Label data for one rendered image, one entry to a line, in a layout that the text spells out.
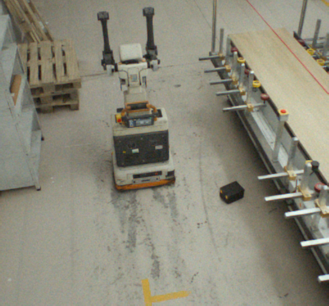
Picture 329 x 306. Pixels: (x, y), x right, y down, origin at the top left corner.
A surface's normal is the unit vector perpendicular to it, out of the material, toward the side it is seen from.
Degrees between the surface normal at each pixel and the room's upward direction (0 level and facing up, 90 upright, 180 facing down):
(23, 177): 90
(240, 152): 0
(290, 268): 0
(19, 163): 90
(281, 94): 0
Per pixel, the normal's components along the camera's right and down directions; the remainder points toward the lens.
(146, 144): 0.17, 0.63
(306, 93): -0.03, -0.77
